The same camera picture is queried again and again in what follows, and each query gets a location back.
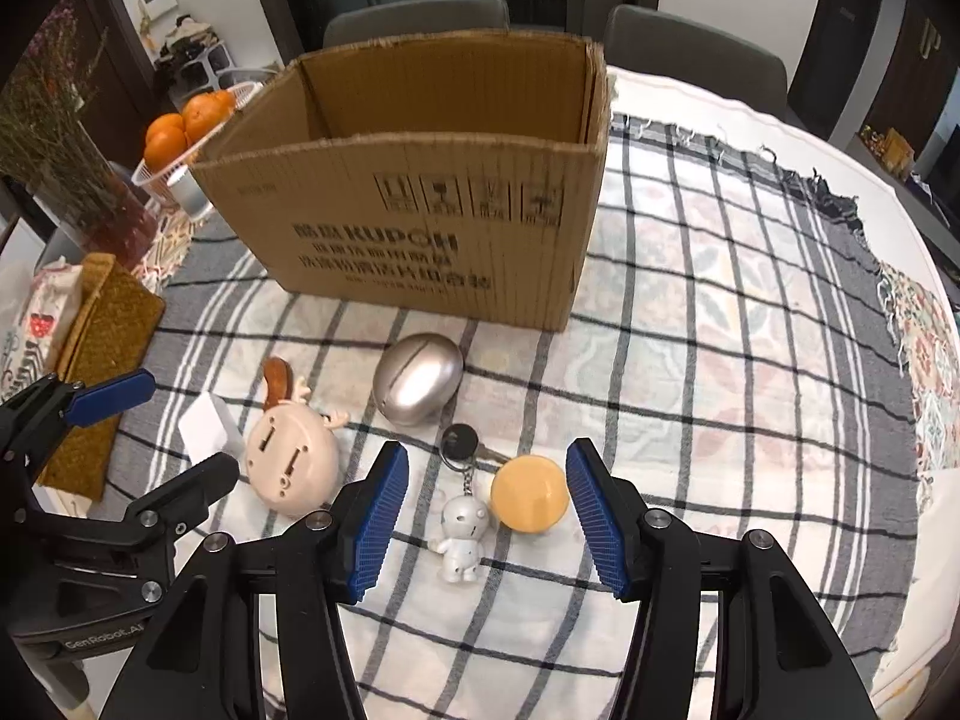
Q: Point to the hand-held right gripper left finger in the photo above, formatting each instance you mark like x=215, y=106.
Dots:
x=379, y=517

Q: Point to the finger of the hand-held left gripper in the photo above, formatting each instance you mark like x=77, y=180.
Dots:
x=180, y=499
x=112, y=394

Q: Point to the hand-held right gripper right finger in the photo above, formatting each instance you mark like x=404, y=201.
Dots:
x=592, y=517

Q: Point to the yellow ball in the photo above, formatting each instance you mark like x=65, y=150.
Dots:
x=527, y=495

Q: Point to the small white charger block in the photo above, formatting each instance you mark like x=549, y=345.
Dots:
x=206, y=424

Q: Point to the beige cartoon deer toy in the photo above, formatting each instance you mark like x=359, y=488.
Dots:
x=292, y=465

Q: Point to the silver egg-shaped metal case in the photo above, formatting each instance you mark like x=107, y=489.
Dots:
x=416, y=382

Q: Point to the brown cardboard box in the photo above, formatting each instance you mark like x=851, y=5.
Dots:
x=420, y=202

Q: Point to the brown coir mat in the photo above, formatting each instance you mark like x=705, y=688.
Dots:
x=105, y=360

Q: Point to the printed fabric pouch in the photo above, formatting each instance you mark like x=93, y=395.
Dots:
x=37, y=330

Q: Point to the grey white plaid tablecloth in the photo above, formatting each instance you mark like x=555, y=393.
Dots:
x=712, y=390

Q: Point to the glass vase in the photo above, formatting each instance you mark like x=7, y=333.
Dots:
x=112, y=217

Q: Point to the white cylindrical cup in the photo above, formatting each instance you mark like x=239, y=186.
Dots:
x=191, y=195

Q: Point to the white plastic fruit basket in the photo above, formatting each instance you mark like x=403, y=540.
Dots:
x=161, y=178

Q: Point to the orange fruit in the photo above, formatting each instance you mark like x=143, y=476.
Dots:
x=208, y=114
x=163, y=126
x=165, y=151

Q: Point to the dried pink flowers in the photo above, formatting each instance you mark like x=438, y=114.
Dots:
x=52, y=127

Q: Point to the white shoe rack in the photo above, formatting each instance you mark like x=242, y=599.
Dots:
x=191, y=52

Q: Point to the grey dining chair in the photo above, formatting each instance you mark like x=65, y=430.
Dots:
x=690, y=52
x=416, y=19

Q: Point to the yellow box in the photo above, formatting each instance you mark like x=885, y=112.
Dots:
x=898, y=150

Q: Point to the dark wooden door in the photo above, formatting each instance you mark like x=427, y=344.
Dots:
x=836, y=22

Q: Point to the white wall intercom panel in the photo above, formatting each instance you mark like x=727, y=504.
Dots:
x=157, y=1

